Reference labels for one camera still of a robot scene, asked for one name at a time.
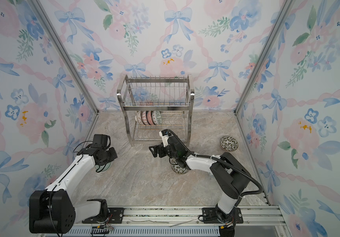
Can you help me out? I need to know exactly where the pale green celadon bowl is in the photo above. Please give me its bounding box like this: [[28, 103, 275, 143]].
[[96, 162, 112, 173]]

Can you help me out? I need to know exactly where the green white patterned bowl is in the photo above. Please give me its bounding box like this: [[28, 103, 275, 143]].
[[151, 111, 162, 125]]

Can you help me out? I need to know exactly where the black floral pattern bowl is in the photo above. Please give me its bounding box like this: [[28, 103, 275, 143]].
[[146, 111, 154, 125]]

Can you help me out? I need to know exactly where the red diamond pattern bowl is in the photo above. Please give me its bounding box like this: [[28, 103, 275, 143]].
[[140, 111, 149, 125]]

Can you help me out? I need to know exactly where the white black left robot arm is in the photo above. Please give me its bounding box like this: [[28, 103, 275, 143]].
[[29, 134, 117, 237]]

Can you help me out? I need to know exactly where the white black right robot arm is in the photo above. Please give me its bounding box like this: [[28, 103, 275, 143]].
[[149, 130, 258, 230]]

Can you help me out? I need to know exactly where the stainless steel dish rack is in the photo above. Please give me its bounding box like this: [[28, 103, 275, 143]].
[[116, 75, 196, 146]]

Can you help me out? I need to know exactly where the black leaf pattern pink bowl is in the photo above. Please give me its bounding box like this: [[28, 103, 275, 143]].
[[219, 136, 239, 152]]

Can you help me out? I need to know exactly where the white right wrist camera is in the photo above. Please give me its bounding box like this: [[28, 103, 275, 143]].
[[159, 129, 169, 147]]

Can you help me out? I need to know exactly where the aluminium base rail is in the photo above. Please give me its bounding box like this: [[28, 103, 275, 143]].
[[63, 205, 291, 237]]

